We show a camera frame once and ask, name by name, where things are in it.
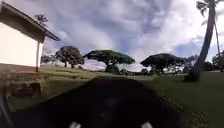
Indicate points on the building with dark roof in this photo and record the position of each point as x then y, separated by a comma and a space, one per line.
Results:
18, 46

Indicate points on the leaning palm tree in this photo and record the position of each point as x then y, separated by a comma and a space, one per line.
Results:
204, 50

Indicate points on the grass lawn beside building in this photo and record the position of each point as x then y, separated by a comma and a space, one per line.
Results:
63, 80

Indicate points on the robot's own part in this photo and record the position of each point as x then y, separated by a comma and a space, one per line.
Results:
75, 125
146, 125

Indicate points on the small distant tree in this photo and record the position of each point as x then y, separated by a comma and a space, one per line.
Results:
47, 59

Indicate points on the wide flat-crowned tree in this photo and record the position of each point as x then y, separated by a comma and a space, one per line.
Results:
161, 60
108, 57

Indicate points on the round leafy tree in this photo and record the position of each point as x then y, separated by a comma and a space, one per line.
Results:
70, 56

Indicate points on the tall palm tree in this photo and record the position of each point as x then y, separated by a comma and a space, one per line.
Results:
41, 19

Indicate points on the grass lawn with fallen leaves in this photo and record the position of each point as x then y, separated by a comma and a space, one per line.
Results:
196, 96

